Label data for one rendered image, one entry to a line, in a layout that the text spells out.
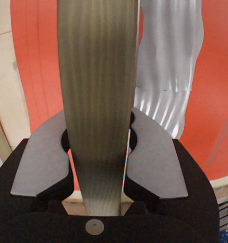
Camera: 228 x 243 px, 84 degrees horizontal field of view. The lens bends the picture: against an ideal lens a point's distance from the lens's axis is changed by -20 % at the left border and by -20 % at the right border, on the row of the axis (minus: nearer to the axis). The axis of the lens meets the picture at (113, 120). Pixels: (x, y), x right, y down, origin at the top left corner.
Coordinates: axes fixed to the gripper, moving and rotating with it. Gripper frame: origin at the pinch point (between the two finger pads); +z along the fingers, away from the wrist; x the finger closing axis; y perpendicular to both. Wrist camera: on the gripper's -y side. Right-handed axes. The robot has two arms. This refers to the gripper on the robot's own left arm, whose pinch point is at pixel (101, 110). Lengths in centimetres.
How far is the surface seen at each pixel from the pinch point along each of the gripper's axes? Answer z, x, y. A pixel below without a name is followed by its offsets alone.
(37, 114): 5.3, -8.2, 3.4
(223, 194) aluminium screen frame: 2.8, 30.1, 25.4
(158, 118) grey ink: 4.7, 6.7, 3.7
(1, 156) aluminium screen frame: 2.3, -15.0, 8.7
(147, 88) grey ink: 4.8, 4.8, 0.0
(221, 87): 5.3, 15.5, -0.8
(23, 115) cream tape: 5.3, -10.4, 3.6
